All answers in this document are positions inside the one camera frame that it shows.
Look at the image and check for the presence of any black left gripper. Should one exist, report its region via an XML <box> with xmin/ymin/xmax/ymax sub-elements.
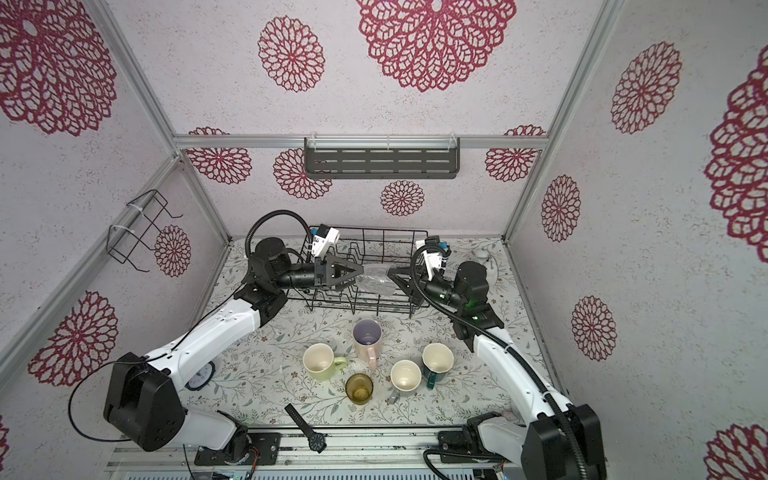
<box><xmin>276</xmin><ymin>253</ymin><xmax>366</xmax><ymax>293</ymax></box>

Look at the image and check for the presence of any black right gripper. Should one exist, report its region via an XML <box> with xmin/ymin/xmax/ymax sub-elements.
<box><xmin>388</xmin><ymin>268</ymin><xmax>467</xmax><ymax>317</ymax></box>

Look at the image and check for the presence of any clear glass cup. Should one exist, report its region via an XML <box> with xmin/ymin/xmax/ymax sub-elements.
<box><xmin>356</xmin><ymin>263</ymin><xmax>398</xmax><ymax>296</ymax></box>

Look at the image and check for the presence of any pink tall mug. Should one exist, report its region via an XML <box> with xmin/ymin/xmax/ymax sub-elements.
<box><xmin>352</xmin><ymin>319</ymin><xmax>383</xmax><ymax>370</ymax></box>

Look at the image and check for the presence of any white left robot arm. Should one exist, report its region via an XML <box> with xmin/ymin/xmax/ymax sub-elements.
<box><xmin>103</xmin><ymin>237</ymin><xmax>364</xmax><ymax>463</ymax></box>

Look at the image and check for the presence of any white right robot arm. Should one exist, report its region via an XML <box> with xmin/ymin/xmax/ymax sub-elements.
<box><xmin>388</xmin><ymin>261</ymin><xmax>607</xmax><ymax>479</ymax></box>

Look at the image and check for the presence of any light green mug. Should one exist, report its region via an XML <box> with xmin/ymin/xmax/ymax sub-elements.
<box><xmin>302</xmin><ymin>343</ymin><xmax>348</xmax><ymax>381</ymax></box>

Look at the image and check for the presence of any dark green mug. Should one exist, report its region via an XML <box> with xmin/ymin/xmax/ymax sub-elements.
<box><xmin>421</xmin><ymin>343</ymin><xmax>454</xmax><ymax>390</ymax></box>

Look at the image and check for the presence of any amber glass cup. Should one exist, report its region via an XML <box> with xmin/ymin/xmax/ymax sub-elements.
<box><xmin>345</xmin><ymin>373</ymin><xmax>374</xmax><ymax>405</ymax></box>

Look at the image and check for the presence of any black wristwatch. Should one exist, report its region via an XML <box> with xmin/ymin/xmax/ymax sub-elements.
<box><xmin>284</xmin><ymin>404</ymin><xmax>327</xmax><ymax>453</ymax></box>

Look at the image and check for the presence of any black alarm clock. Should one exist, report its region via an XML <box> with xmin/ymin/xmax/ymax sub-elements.
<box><xmin>185</xmin><ymin>361</ymin><xmax>216</xmax><ymax>391</ymax></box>

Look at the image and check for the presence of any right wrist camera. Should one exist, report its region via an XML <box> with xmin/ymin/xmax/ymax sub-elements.
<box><xmin>415</xmin><ymin>236</ymin><xmax>451</xmax><ymax>281</ymax></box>

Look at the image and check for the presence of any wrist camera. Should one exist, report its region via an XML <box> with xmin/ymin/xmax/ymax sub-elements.
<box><xmin>415</xmin><ymin>236</ymin><xmax>451</xmax><ymax>281</ymax></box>
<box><xmin>311</xmin><ymin>224</ymin><xmax>340</xmax><ymax>258</ymax></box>

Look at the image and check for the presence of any black wire dish rack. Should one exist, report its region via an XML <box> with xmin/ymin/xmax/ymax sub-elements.
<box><xmin>286</xmin><ymin>225</ymin><xmax>429</xmax><ymax>315</ymax></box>

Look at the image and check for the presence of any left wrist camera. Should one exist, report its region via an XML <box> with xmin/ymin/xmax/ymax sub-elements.
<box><xmin>311</xmin><ymin>224</ymin><xmax>340</xmax><ymax>258</ymax></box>

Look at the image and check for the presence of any white cup grey handle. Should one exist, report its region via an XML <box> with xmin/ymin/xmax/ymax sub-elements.
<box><xmin>386</xmin><ymin>360</ymin><xmax>422</xmax><ymax>404</ymax></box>

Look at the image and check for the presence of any grey wall shelf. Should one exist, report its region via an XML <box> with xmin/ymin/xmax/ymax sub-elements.
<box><xmin>303</xmin><ymin>137</ymin><xmax>461</xmax><ymax>180</ymax></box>

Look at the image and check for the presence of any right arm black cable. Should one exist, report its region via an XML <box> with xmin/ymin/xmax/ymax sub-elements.
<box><xmin>410</xmin><ymin>242</ymin><xmax>589</xmax><ymax>480</ymax></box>

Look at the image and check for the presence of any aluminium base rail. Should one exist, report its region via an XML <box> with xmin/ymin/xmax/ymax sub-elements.
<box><xmin>102</xmin><ymin>426</ymin><xmax>525</xmax><ymax>479</ymax></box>

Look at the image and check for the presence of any black wire wall holder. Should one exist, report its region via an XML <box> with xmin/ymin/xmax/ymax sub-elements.
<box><xmin>104</xmin><ymin>189</ymin><xmax>183</xmax><ymax>273</ymax></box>

